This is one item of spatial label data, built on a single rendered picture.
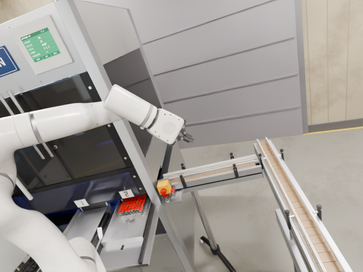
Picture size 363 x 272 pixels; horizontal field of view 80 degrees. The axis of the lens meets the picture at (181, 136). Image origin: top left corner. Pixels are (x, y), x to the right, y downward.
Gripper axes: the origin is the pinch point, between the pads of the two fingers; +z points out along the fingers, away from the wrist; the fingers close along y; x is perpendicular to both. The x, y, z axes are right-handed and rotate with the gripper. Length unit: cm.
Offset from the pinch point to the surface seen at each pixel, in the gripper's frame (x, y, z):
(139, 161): 52, -25, 3
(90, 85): 49, 0, -39
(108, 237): 53, -76, 9
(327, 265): -27, -17, 62
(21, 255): 86, -123, -28
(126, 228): 52, -67, 16
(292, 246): 9, -27, 97
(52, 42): 47, 9, -61
